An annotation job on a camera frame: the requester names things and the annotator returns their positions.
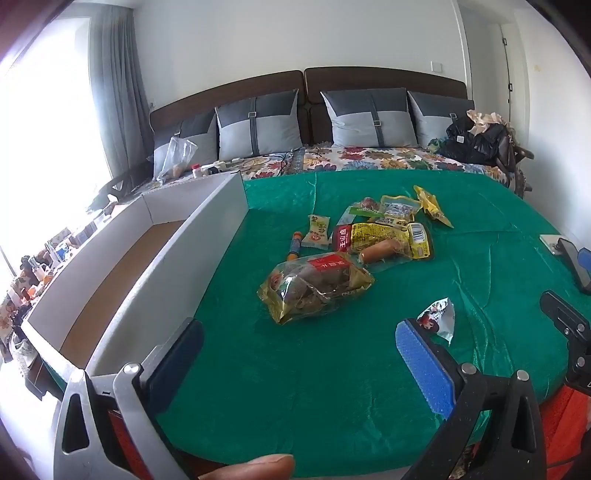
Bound brown chair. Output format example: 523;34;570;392
495;131;535;198

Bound beige cloth on pile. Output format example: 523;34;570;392
467;109;508;136

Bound orange sausage stick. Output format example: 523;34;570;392
287;231;303;261

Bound grey pillow far right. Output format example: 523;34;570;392
408;91;475;149

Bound white cardboard box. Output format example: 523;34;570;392
23;173;249;381

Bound clear plastic bag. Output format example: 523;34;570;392
153;136;198;184

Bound floral bed sheet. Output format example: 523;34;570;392
151;144;514;188

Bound green satin tablecloth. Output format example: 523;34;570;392
157;170;590;477

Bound white smartphone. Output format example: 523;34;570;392
540;234;563;256

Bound green label meat packet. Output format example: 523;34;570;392
349;197;383;218

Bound grey pillow far left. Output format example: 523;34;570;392
152;110;218;183

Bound white triangular snack packet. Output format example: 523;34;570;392
417;298;456;344

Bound beige rice cracker packet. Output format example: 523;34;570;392
301;214;331;250

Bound long clear noodle packet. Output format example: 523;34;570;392
335;205;356;228

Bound small yellow snack pouch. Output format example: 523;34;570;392
414;185;454;228

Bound grey curtain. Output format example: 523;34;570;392
88;5;153;177

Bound grey pillow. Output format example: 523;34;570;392
215;89;303;161
408;91;475;149
152;110;218;183
321;88;418;148

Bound grey pillow centre right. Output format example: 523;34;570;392
321;88;418;148

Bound person's left hand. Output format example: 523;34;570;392
199;454;296;480

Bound yellow rimmed peanut pouch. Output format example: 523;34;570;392
376;195;421;226

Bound clear packaged sausage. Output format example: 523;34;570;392
358;238;411;265

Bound red cloth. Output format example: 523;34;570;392
541;386;590;479

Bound red yellow snack pouch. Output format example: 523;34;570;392
332;222;433;264

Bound black jacket pile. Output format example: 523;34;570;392
437;115;508;166

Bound dried longan bag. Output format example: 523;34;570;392
257;252;375;325

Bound grey pillow centre left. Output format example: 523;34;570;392
215;89;303;161

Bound dark brown headboard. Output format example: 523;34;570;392
150;66;468;145

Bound small red cap bottle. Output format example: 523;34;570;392
191;164;202;178

